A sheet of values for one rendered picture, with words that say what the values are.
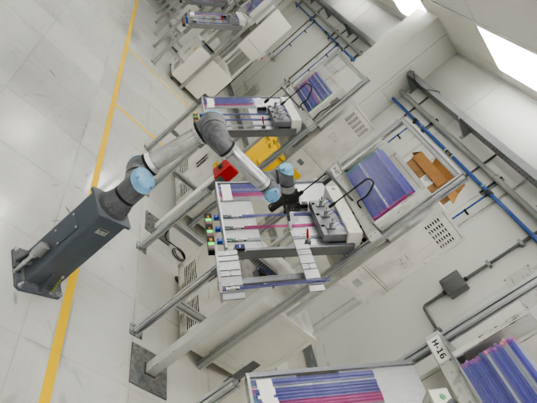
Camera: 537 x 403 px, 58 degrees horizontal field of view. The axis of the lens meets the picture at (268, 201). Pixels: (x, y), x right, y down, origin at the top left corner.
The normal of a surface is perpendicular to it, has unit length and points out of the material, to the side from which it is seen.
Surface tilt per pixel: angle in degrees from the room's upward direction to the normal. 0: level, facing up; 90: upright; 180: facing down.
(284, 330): 90
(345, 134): 90
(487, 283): 90
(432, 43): 90
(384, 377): 44
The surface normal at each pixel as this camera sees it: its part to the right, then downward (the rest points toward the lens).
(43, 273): 0.37, 0.72
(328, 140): 0.18, 0.55
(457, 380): -0.62, -0.58
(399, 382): 0.11, -0.83
